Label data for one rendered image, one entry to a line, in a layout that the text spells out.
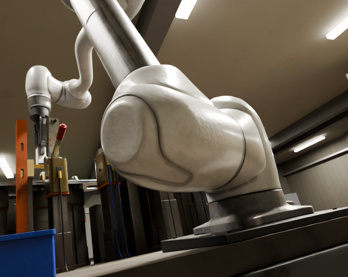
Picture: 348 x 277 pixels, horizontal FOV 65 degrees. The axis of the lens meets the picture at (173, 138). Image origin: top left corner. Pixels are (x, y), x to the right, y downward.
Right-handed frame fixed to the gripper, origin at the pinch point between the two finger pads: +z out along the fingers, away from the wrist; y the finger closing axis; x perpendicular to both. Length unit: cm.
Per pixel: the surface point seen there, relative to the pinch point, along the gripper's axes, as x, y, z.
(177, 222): -35, -32, 35
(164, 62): -179, 103, -175
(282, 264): -8, -85, 47
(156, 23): -109, 31, -144
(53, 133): 0.1, -16.6, -2.6
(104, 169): -15.0, -22.5, 12.6
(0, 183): 14.8, -10.5, 13.8
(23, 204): 9.7, -16.2, 22.0
